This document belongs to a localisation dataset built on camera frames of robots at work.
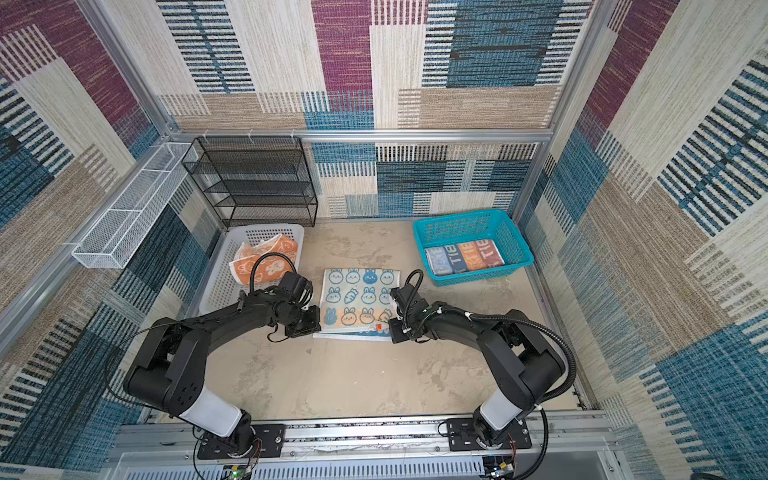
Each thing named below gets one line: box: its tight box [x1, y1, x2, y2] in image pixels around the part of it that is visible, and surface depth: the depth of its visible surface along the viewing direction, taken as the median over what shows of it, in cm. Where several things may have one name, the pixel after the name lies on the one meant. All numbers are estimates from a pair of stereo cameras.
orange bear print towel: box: [229, 233, 299, 285], surface depth 104 cm
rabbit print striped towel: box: [424, 239, 505, 276], surface depth 108 cm
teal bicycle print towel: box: [313, 268, 401, 341], surface depth 99 cm
